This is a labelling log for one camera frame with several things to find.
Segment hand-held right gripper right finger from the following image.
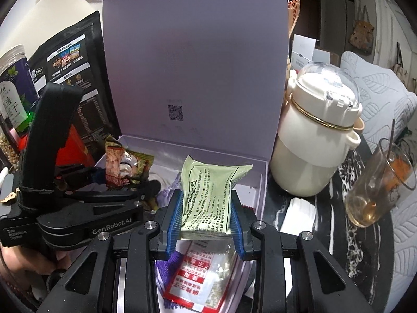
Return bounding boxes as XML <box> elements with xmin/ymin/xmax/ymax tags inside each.
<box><xmin>230</xmin><ymin>191</ymin><xmax>375</xmax><ymax>313</ymax></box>

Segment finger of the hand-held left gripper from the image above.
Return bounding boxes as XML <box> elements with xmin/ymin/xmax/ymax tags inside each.
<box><xmin>60</xmin><ymin>179</ymin><xmax>162</xmax><ymax>211</ymax></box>
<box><xmin>54</xmin><ymin>164</ymin><xmax>108</xmax><ymax>190</ymax></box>

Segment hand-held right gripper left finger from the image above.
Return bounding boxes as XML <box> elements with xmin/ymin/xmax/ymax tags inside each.
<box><xmin>36</xmin><ymin>189</ymin><xmax>183</xmax><ymax>313</ymax></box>

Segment brown green snack packet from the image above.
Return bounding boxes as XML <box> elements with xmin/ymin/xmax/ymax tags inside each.
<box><xmin>104</xmin><ymin>137</ymin><xmax>154</xmax><ymax>190</ymax></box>

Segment purple embroidered tassel sachet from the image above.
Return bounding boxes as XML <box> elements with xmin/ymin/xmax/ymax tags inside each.
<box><xmin>156</xmin><ymin>173</ymin><xmax>185</xmax><ymax>310</ymax></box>

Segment pale green printed packet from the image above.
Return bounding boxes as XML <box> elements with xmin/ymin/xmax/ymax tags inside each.
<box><xmin>179</xmin><ymin>155</ymin><xmax>254</xmax><ymax>240</ymax></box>

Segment lavender gift box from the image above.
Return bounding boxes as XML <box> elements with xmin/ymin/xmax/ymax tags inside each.
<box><xmin>70</xmin><ymin>0</ymin><xmax>289</xmax><ymax>313</ymax></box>

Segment person's left hand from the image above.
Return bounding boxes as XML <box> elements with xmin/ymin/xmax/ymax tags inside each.
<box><xmin>0</xmin><ymin>244</ymin><xmax>70</xmax><ymax>276</ymax></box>

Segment red box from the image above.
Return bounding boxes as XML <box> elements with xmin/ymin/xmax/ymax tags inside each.
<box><xmin>18</xmin><ymin>125</ymin><xmax>96</xmax><ymax>170</ymax></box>

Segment jar of pale beans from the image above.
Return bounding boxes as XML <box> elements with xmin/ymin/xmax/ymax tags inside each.
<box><xmin>0</xmin><ymin>132</ymin><xmax>20</xmax><ymax>172</ymax></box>

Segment red white clear packet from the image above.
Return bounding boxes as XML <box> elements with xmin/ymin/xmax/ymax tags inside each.
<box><xmin>163</xmin><ymin>241</ymin><xmax>242</xmax><ymax>313</ymax></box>

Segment clear jar with purple label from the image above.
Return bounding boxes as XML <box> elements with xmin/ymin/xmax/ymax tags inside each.
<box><xmin>0</xmin><ymin>44</ymin><xmax>38</xmax><ymax>137</ymax></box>

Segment white folded paper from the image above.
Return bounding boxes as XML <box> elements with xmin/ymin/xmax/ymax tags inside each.
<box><xmin>280</xmin><ymin>197</ymin><xmax>318</xmax><ymax>235</ymax></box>

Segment black printed pouch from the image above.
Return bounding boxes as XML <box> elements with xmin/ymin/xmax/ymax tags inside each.
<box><xmin>28</xmin><ymin>10</ymin><xmax>122</xmax><ymax>157</ymax></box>

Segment cream pot with clear lid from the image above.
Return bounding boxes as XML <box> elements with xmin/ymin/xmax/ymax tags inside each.
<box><xmin>270</xmin><ymin>62</ymin><xmax>364</xmax><ymax>198</ymax></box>

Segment white foam sheet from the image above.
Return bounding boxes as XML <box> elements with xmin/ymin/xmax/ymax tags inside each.
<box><xmin>0</xmin><ymin>0</ymin><xmax>108</xmax><ymax>59</ymax></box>

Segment clear glass cup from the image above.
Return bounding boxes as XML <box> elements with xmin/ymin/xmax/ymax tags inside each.
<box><xmin>345</xmin><ymin>137</ymin><xmax>417</xmax><ymax>228</ymax></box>

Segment white quilted leaf pillow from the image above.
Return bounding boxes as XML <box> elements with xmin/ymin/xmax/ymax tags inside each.
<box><xmin>389</xmin><ymin>183</ymin><xmax>417</xmax><ymax>296</ymax></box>
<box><xmin>339</xmin><ymin>51</ymin><xmax>417</xmax><ymax>144</ymax></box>

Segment orange cloth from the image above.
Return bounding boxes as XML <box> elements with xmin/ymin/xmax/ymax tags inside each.
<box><xmin>389</xmin><ymin>156</ymin><xmax>414</xmax><ymax>183</ymax></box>

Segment thin metal stirrer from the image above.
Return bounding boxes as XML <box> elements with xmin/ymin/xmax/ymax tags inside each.
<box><xmin>365</xmin><ymin>119</ymin><xmax>396</xmax><ymax>209</ymax></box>

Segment white cardboard box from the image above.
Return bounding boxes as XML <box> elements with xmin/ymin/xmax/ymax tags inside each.
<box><xmin>291</xmin><ymin>33</ymin><xmax>321</xmax><ymax>69</ymax></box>

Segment brown cardboard box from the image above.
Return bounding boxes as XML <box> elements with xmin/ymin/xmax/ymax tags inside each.
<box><xmin>313</xmin><ymin>47</ymin><xmax>341</xmax><ymax>66</ymax></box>

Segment orange patterned packet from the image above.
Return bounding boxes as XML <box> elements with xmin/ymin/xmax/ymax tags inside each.
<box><xmin>287</xmin><ymin>0</ymin><xmax>302</xmax><ymax>40</ymax></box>

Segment brown hanging bag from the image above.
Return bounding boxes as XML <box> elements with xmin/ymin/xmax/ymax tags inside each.
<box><xmin>348</xmin><ymin>20</ymin><xmax>373</xmax><ymax>56</ymax></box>

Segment dark wooden door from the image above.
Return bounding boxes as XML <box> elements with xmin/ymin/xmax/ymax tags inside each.
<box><xmin>288</xmin><ymin>0</ymin><xmax>321</xmax><ymax>40</ymax></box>

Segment cream tote bags on wall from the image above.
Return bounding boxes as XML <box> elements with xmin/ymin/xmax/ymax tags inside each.
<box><xmin>393</xmin><ymin>42</ymin><xmax>417</xmax><ymax>92</ymax></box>

